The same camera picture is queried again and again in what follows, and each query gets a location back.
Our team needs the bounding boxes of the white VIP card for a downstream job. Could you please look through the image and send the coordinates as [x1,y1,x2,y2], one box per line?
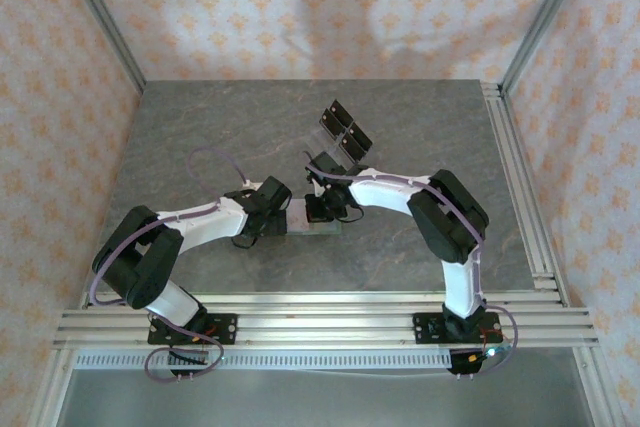
[289,200,312,229]

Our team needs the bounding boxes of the green card holder wallet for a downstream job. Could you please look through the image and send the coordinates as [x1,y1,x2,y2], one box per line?
[284,197,344,238]

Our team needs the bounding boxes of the black gold-lined card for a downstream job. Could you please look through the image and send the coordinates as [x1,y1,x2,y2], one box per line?
[338,132,367,167]
[345,120,374,151]
[319,110,347,141]

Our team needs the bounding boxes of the aluminium mounting rails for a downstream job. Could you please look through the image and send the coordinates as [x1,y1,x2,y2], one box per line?
[52,290,600,351]

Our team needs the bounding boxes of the grey metal sheet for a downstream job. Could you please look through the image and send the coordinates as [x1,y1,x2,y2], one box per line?
[57,368,599,427]

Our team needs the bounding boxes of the patterned backdrop cloth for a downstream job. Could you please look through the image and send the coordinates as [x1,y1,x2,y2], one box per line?
[0,0,640,427]

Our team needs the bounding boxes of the aluminium side rails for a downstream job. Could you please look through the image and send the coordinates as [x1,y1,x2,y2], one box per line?
[481,80,570,309]

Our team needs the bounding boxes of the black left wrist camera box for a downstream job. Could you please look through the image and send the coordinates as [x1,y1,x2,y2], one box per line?
[254,175,293,213]

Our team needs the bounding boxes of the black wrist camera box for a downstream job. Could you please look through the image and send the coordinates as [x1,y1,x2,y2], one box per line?
[254,175,293,213]
[304,152,346,181]

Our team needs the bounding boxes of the black right gripper wire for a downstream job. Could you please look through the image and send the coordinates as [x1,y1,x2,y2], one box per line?
[337,203,364,224]

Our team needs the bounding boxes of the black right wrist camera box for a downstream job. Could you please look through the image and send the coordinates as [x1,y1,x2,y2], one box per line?
[304,152,346,181]

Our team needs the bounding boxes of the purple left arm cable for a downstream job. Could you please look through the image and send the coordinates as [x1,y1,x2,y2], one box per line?
[88,146,251,384]

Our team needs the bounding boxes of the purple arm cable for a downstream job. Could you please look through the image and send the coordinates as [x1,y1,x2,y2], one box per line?
[304,159,519,379]
[88,146,251,384]

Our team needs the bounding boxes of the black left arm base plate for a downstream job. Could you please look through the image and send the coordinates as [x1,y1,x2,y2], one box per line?
[147,313,239,347]

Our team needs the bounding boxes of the white slotted cable tray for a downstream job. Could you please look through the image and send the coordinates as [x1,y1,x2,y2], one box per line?
[73,350,454,372]

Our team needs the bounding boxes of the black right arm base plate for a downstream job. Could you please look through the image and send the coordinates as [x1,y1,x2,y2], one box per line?
[412,311,501,346]

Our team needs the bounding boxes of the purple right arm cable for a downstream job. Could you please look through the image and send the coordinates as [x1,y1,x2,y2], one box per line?
[304,159,519,379]

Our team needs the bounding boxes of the aluminium frame post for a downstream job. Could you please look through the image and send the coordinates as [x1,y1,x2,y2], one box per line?
[56,0,148,97]
[498,0,596,97]

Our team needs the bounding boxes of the aluminium frame leg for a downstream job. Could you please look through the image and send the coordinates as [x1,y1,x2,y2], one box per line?
[571,346,629,427]
[27,348,76,427]

